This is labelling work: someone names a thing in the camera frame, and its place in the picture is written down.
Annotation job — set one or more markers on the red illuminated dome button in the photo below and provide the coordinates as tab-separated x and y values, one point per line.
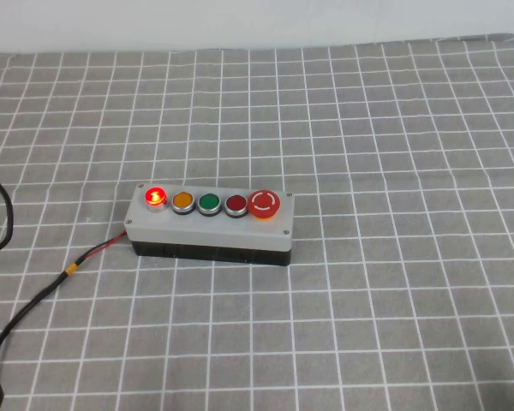
155	198

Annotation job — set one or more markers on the red mushroom emergency stop button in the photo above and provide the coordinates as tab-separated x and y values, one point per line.
263	202

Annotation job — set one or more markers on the dark red flat push button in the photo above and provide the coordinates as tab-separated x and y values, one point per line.
235	204

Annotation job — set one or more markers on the green flat push button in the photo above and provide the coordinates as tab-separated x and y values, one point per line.
208	203

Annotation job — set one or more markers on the grey black button control box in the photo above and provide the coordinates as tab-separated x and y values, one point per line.
205	233

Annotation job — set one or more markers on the yellow flat push button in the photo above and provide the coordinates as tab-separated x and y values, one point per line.
183	201

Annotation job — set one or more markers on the grey white checkered tablecloth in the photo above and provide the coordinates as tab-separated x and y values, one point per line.
368	299

